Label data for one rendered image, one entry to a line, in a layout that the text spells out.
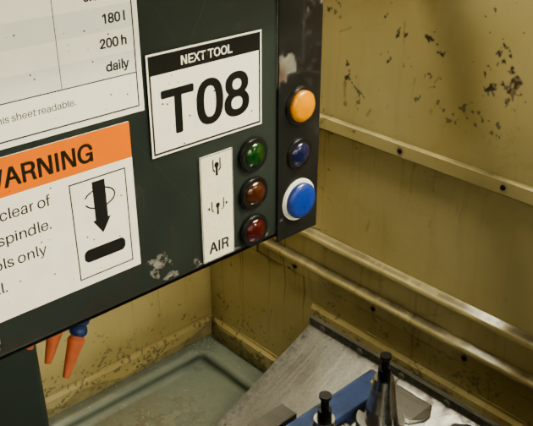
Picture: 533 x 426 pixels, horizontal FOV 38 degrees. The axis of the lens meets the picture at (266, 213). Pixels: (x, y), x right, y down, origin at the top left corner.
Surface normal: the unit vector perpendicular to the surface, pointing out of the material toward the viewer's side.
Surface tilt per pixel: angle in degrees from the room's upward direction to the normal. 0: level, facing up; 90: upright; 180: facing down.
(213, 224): 90
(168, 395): 0
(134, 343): 90
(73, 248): 90
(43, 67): 90
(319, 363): 24
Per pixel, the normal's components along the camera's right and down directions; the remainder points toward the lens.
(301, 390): -0.30, -0.68
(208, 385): 0.00, -0.89
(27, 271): 0.68, 0.33
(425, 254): -0.74, 0.31
